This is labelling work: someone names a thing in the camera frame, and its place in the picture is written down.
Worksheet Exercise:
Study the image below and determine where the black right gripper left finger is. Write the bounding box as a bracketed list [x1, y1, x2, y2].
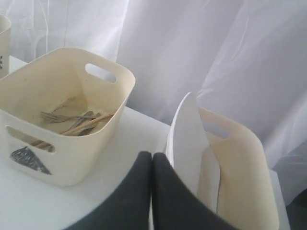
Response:
[67, 151, 152, 230]

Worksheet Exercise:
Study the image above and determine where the steel fork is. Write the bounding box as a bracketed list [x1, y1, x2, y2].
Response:
[40, 112, 95, 123]

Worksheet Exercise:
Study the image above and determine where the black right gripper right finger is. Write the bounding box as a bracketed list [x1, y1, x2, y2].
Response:
[152, 153, 235, 230]

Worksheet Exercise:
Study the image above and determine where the cream bin with circle mark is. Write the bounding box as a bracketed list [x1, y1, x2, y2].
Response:
[0, 15, 12, 78]

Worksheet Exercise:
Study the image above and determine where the white square plate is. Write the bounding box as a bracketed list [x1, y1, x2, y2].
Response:
[166, 92, 208, 195]

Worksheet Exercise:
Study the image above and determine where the wooden chopstick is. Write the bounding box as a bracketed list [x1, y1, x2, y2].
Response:
[61, 113, 114, 136]
[29, 134, 99, 153]

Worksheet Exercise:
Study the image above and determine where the cream bin with triangle mark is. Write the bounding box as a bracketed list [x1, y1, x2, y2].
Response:
[0, 47, 135, 186]

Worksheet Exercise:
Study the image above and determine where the cream bin with square mark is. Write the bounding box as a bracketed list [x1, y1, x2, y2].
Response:
[199, 108, 280, 230]

